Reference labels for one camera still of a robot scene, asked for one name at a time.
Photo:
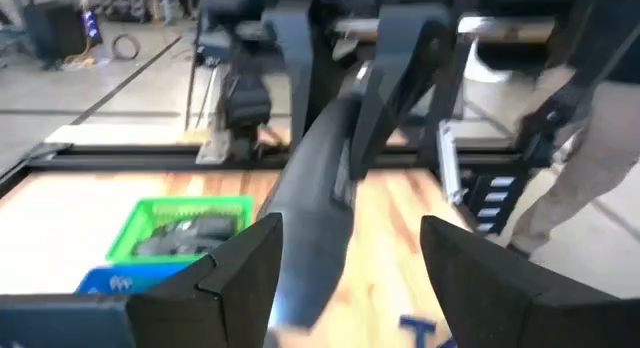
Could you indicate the black frame post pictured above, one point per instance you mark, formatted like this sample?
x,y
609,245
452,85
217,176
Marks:
x,y
447,88

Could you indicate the person's hand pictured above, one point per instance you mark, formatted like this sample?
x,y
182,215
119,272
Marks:
x,y
550,113

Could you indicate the blue plastic basket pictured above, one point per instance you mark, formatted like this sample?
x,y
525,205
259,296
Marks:
x,y
125,280

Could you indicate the dark blue toothpaste tube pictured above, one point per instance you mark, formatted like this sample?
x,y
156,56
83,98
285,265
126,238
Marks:
x,y
315,213

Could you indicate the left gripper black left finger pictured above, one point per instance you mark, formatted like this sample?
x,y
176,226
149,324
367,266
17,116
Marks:
x,y
225,298

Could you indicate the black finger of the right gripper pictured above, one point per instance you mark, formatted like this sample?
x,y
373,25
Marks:
x,y
405,63
300,48

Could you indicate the green plastic basket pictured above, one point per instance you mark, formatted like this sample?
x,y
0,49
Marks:
x,y
145,223

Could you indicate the black box white labels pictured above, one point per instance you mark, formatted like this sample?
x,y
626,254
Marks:
x,y
495,203

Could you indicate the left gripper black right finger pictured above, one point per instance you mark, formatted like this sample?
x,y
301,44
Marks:
x,y
500,308

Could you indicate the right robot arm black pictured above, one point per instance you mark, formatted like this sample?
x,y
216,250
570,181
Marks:
x,y
245,98

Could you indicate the person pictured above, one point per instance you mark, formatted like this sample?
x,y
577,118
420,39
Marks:
x,y
590,163

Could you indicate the black equipment case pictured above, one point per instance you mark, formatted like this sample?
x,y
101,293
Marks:
x,y
55,30

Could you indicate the black table frame rail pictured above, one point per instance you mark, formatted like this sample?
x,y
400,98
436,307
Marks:
x,y
125,157

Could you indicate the silver metal bracket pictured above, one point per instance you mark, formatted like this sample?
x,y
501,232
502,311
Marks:
x,y
450,163

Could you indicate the black deodorant bottle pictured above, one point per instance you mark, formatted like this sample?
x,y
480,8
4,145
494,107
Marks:
x,y
210,228
160,243

